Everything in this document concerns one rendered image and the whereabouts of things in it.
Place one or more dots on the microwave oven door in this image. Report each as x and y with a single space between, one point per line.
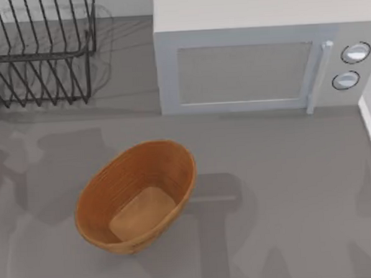
241 75

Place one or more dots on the small microwave knob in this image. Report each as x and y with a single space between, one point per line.
345 80

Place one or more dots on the pale microwave oven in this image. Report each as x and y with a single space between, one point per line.
228 12

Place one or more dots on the large microwave knob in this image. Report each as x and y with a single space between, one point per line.
356 52

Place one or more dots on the brown wooden oval basket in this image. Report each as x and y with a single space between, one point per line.
96 209

